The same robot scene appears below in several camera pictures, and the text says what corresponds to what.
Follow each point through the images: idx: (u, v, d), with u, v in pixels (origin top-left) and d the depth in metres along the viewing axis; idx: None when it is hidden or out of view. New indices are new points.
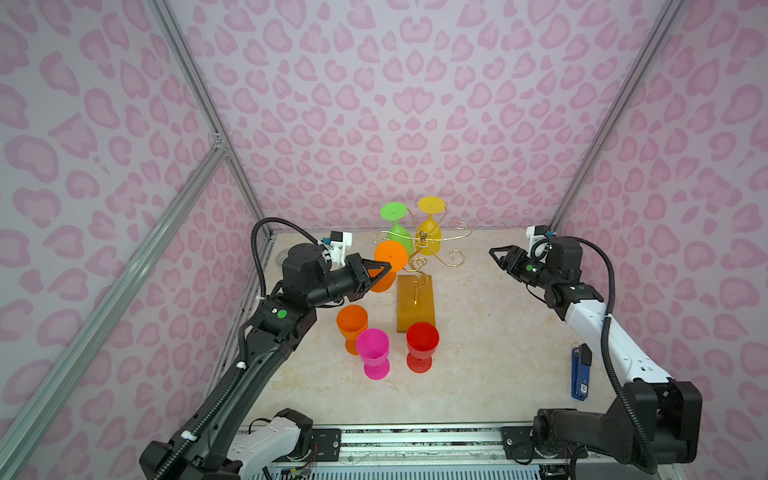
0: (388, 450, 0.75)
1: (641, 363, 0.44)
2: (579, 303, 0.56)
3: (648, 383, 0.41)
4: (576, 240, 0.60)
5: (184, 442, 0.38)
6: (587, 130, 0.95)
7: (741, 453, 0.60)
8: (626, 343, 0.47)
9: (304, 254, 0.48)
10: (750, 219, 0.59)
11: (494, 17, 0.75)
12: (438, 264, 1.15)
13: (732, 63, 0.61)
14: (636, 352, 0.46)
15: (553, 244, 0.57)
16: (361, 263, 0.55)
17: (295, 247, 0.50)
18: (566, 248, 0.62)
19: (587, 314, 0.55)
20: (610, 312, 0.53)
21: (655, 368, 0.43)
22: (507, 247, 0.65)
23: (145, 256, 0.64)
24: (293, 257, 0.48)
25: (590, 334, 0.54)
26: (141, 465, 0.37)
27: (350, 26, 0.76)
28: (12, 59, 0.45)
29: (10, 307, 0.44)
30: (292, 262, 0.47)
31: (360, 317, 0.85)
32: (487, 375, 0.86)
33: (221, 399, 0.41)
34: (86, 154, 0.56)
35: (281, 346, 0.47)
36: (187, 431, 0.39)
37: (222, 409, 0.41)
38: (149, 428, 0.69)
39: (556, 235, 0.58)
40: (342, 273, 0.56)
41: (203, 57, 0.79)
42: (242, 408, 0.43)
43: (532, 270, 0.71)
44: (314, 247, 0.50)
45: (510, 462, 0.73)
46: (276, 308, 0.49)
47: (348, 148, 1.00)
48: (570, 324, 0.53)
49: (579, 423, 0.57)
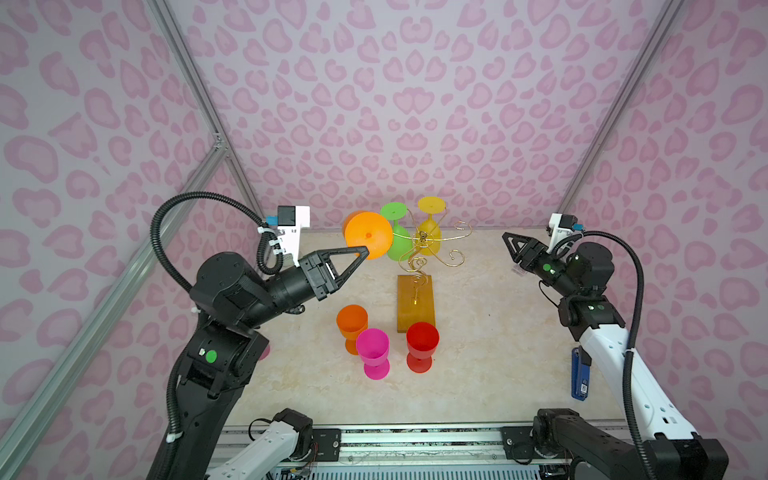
0: (388, 450, 0.75)
1: (663, 412, 0.41)
2: (596, 329, 0.51)
3: (670, 440, 0.38)
4: (609, 253, 0.52)
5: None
6: (587, 130, 0.95)
7: (741, 453, 0.60)
8: (651, 388, 0.43)
9: (221, 277, 0.33)
10: (750, 219, 0.59)
11: (494, 17, 0.75)
12: (438, 264, 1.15)
13: (732, 63, 0.61)
14: (660, 398, 0.42)
15: (579, 256, 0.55)
16: (317, 271, 0.44)
17: (209, 264, 0.34)
18: (595, 269, 0.54)
19: (605, 344, 0.50)
20: (632, 348, 0.48)
21: (679, 420, 0.40)
22: (525, 238, 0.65)
23: (145, 257, 0.64)
24: (205, 285, 0.33)
25: (610, 370, 0.49)
26: None
27: (350, 26, 0.76)
28: (12, 59, 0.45)
29: (10, 307, 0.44)
30: (205, 297, 0.32)
31: (361, 318, 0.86)
32: (487, 375, 0.86)
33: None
34: (86, 154, 0.56)
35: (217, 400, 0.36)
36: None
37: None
38: (150, 428, 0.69)
39: (586, 243, 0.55)
40: (292, 282, 0.41)
41: (203, 57, 0.79)
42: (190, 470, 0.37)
43: (550, 271, 0.63)
44: (237, 265, 0.34)
45: (510, 463, 0.72)
46: (203, 349, 0.37)
47: (348, 148, 1.00)
48: (584, 345, 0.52)
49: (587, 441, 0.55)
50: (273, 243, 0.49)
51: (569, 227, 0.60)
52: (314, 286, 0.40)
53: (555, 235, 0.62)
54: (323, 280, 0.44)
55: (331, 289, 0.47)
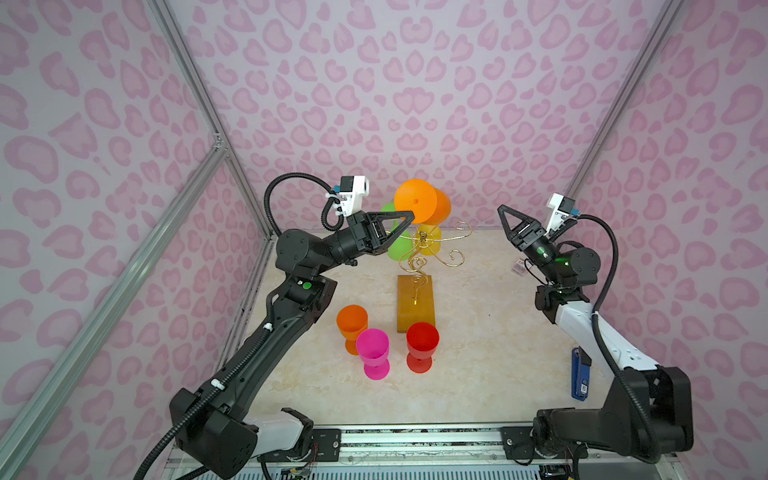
0: (388, 450, 0.75)
1: (630, 354, 0.46)
2: (567, 305, 0.59)
3: (640, 371, 0.42)
4: (597, 262, 0.54)
5: (212, 392, 0.40)
6: (587, 130, 0.95)
7: (741, 453, 0.60)
8: (616, 338, 0.49)
9: (292, 250, 0.44)
10: (750, 219, 0.59)
11: (494, 17, 0.75)
12: (438, 264, 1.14)
13: (732, 63, 0.61)
14: (625, 345, 0.47)
15: (571, 265, 0.57)
16: (361, 227, 0.51)
17: (281, 240, 0.44)
18: (583, 282, 0.56)
19: (574, 313, 0.57)
20: (597, 310, 0.55)
21: (643, 358, 0.45)
22: (529, 219, 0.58)
23: (145, 257, 0.64)
24: (282, 256, 0.44)
25: (583, 333, 0.55)
26: (173, 406, 0.39)
27: (350, 26, 0.76)
28: (13, 60, 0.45)
29: (10, 307, 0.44)
30: (286, 266, 0.44)
31: (360, 318, 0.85)
32: (487, 376, 0.86)
33: (246, 355, 0.44)
34: (86, 154, 0.56)
35: (305, 313, 0.49)
36: (217, 379, 0.41)
37: (248, 364, 0.43)
38: (150, 428, 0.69)
39: (582, 249, 0.56)
40: (346, 239, 0.49)
41: (203, 57, 0.79)
42: (266, 368, 0.45)
43: (543, 255, 0.63)
44: (300, 241, 0.43)
45: (510, 462, 0.73)
46: (301, 280, 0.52)
47: (348, 148, 1.00)
48: (555, 319, 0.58)
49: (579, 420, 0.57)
50: (336, 208, 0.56)
51: (568, 212, 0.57)
52: (363, 242, 0.46)
53: (553, 217, 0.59)
54: (367, 236, 0.51)
55: (377, 243, 0.48)
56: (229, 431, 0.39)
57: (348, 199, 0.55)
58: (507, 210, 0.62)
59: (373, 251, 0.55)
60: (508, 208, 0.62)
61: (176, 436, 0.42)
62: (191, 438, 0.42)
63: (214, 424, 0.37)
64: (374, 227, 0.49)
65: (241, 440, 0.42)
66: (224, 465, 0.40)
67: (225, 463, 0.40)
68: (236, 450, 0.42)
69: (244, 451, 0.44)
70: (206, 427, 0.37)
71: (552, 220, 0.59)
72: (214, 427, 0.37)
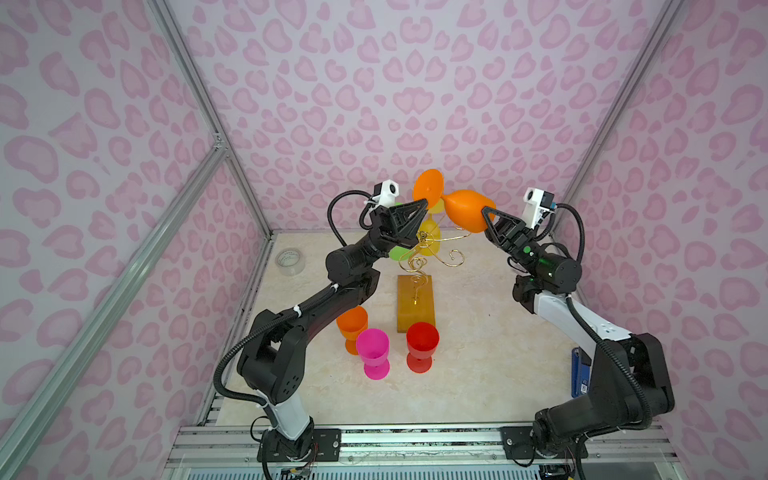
0: (388, 450, 0.75)
1: (605, 327, 0.49)
2: (544, 294, 0.61)
3: (617, 342, 0.45)
4: (579, 273, 0.55)
5: (293, 312, 0.50)
6: (587, 130, 0.95)
7: (742, 454, 0.60)
8: (593, 316, 0.52)
9: (339, 266, 0.55)
10: (750, 219, 0.59)
11: (494, 17, 0.75)
12: (438, 264, 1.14)
13: (732, 63, 0.61)
14: (600, 321, 0.50)
15: (552, 276, 0.59)
16: (380, 219, 0.56)
17: (328, 261, 0.56)
18: (561, 292, 0.58)
19: (550, 299, 0.60)
20: (571, 294, 0.57)
21: (617, 329, 0.48)
22: (515, 220, 0.58)
23: (145, 257, 0.64)
24: (332, 272, 0.56)
25: (561, 315, 0.58)
26: (257, 320, 0.48)
27: (350, 26, 0.76)
28: (13, 59, 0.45)
29: (10, 307, 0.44)
30: (337, 279, 0.56)
31: (360, 318, 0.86)
32: (487, 376, 0.86)
33: (320, 297, 0.55)
34: (86, 154, 0.56)
35: (359, 287, 0.61)
36: (296, 306, 0.52)
37: (320, 306, 0.53)
38: (150, 428, 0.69)
39: (565, 261, 0.56)
40: (373, 236, 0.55)
41: (203, 57, 0.79)
42: (326, 317, 0.54)
43: (528, 253, 0.61)
44: (341, 259, 0.54)
45: (510, 462, 0.73)
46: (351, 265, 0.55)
47: (349, 148, 1.00)
48: (533, 308, 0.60)
49: (575, 409, 0.58)
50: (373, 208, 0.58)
51: (548, 207, 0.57)
52: (384, 234, 0.54)
53: (533, 213, 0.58)
54: (386, 225, 0.57)
55: (397, 231, 0.53)
56: (301, 346, 0.47)
57: (379, 200, 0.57)
58: (490, 210, 0.58)
59: (400, 241, 0.56)
60: (491, 208, 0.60)
61: (245, 350, 0.48)
62: (256, 357, 0.48)
63: (291, 338, 0.45)
64: (394, 217, 0.56)
65: (295, 368, 0.48)
66: (283, 381, 0.46)
67: (281, 387, 0.46)
68: (290, 378, 0.48)
69: (293, 382, 0.49)
70: (285, 340, 0.46)
71: (532, 218, 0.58)
72: (291, 339, 0.45)
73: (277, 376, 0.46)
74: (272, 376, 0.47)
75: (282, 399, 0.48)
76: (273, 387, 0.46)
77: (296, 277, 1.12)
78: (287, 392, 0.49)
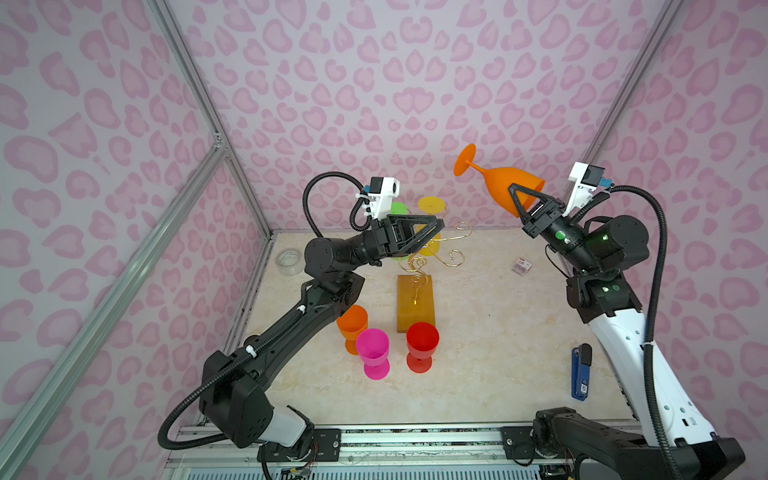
0: (388, 450, 0.75)
1: (682, 412, 0.38)
2: (614, 319, 0.45)
3: (691, 446, 0.36)
4: (645, 233, 0.42)
5: (246, 355, 0.43)
6: (587, 130, 0.95)
7: (741, 453, 0.60)
8: (670, 382, 0.40)
9: (318, 259, 0.46)
10: (750, 219, 0.59)
11: (494, 17, 0.75)
12: (438, 264, 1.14)
13: (732, 63, 0.61)
14: (677, 396, 0.39)
15: (612, 238, 0.44)
16: (383, 232, 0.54)
17: (309, 246, 0.47)
18: (628, 258, 0.43)
19: (622, 336, 0.45)
20: (651, 342, 0.43)
21: (699, 420, 0.38)
22: (542, 198, 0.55)
23: (145, 257, 0.64)
24: (310, 264, 0.47)
25: (626, 357, 0.45)
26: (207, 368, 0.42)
27: (350, 26, 0.76)
28: (12, 59, 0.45)
29: (10, 306, 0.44)
30: (313, 272, 0.47)
31: (361, 318, 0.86)
32: (487, 376, 0.86)
33: (280, 329, 0.47)
34: (86, 154, 0.56)
35: (335, 303, 0.52)
36: (250, 347, 0.44)
37: (279, 339, 0.46)
38: (150, 428, 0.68)
39: (618, 219, 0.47)
40: (367, 242, 0.50)
41: (203, 57, 0.79)
42: (293, 346, 0.48)
43: (564, 240, 0.52)
44: (323, 249, 0.46)
45: (510, 462, 0.73)
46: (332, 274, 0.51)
47: (349, 148, 1.00)
48: (593, 316, 0.49)
49: (585, 436, 0.56)
50: (366, 208, 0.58)
51: (592, 182, 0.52)
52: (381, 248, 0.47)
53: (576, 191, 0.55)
54: (387, 240, 0.47)
55: (395, 249, 0.46)
56: (257, 393, 0.41)
57: (378, 200, 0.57)
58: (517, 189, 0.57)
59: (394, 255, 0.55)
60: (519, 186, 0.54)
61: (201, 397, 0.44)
62: (215, 403, 0.44)
63: (241, 388, 0.40)
64: (392, 230, 0.47)
65: (259, 412, 0.44)
66: (243, 430, 0.42)
67: (244, 433, 0.43)
68: (254, 422, 0.44)
69: (260, 424, 0.45)
70: (235, 390, 0.40)
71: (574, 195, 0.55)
72: (241, 389, 0.40)
73: (236, 427, 0.41)
74: (232, 425, 0.41)
75: (247, 444, 0.45)
76: (236, 436, 0.41)
77: (296, 277, 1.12)
78: (251, 438, 0.45)
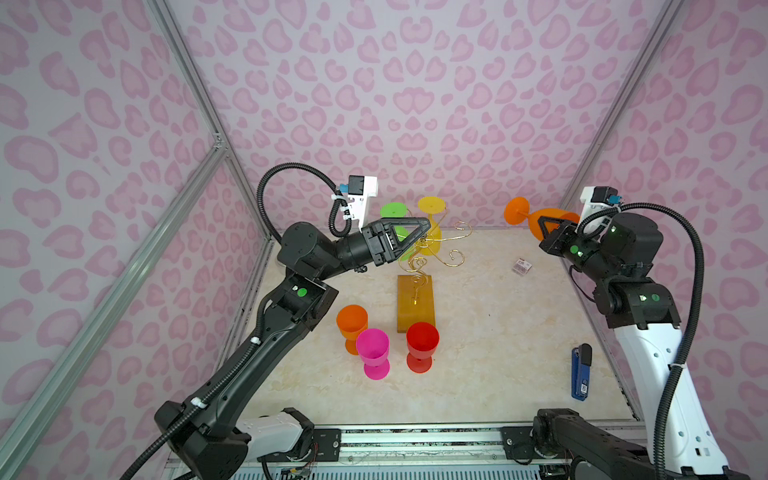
0: (388, 450, 0.75)
1: (697, 441, 0.36)
2: (641, 332, 0.42)
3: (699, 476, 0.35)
4: (651, 222, 0.42)
5: (193, 410, 0.39)
6: (587, 130, 0.95)
7: (741, 454, 0.60)
8: (689, 407, 0.37)
9: (298, 243, 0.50)
10: (750, 219, 0.59)
11: (494, 17, 0.75)
12: (438, 264, 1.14)
13: (732, 63, 0.61)
14: (693, 423, 0.37)
15: (620, 226, 0.46)
16: (376, 239, 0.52)
17: (295, 228, 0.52)
18: (632, 236, 0.44)
19: (651, 351, 0.41)
20: (681, 365, 0.39)
21: (712, 451, 0.36)
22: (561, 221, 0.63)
23: (145, 257, 0.64)
24: (287, 246, 0.40)
25: (648, 371, 0.41)
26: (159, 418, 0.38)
27: (350, 26, 0.76)
28: (12, 59, 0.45)
29: (10, 307, 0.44)
30: (287, 257, 0.40)
31: (361, 318, 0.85)
32: (487, 376, 0.86)
33: (229, 372, 0.41)
34: (86, 154, 0.56)
35: (297, 325, 0.45)
36: (197, 398, 0.39)
37: (233, 381, 0.40)
38: (150, 428, 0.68)
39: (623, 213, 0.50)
40: (353, 245, 0.46)
41: (203, 57, 0.79)
42: (250, 383, 0.42)
43: (578, 253, 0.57)
44: (307, 233, 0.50)
45: (509, 462, 0.73)
46: (296, 286, 0.47)
47: (349, 148, 1.00)
48: (620, 322, 0.45)
49: (583, 439, 0.56)
50: (345, 210, 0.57)
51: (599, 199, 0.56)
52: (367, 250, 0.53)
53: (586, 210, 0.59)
54: (382, 249, 0.46)
55: (386, 256, 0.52)
56: (213, 446, 0.38)
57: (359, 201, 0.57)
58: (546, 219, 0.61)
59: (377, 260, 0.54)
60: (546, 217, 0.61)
61: None
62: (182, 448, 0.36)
63: (193, 445, 0.36)
64: (385, 238, 0.43)
65: (228, 453, 0.41)
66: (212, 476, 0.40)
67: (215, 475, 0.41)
68: (226, 461, 0.42)
69: (234, 460, 0.43)
70: (187, 446, 0.36)
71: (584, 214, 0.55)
72: (194, 447, 0.36)
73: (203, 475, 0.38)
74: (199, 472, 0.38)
75: None
76: None
77: None
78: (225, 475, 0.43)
